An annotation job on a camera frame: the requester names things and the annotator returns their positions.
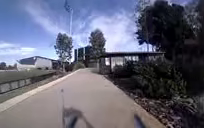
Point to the low flat-roofed building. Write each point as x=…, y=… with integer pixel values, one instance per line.
x=123, y=60

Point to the tree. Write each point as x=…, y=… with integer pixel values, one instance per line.
x=63, y=45
x=97, y=41

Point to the dark building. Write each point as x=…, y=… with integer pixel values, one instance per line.
x=80, y=54

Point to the grey concrete path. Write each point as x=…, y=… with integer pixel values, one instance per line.
x=90, y=96

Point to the tall light pole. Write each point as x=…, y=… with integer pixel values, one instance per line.
x=70, y=23

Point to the bushes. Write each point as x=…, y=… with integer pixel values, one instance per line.
x=156, y=78

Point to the mulch bed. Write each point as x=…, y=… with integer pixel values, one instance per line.
x=146, y=100

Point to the robot's own part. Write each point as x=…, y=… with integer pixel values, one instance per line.
x=70, y=118
x=139, y=122

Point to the white building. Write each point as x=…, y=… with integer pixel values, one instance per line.
x=36, y=62

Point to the group of large trees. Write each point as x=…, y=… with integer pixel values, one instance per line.
x=166, y=26

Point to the grass field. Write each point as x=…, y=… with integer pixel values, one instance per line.
x=10, y=76

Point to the grass strip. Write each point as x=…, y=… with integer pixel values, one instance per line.
x=10, y=94

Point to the pale concrete kerb strip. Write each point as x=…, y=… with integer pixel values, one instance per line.
x=10, y=101

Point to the row of trees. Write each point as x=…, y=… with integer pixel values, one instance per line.
x=1, y=65

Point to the low concrete wall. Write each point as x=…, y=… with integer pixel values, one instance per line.
x=5, y=87

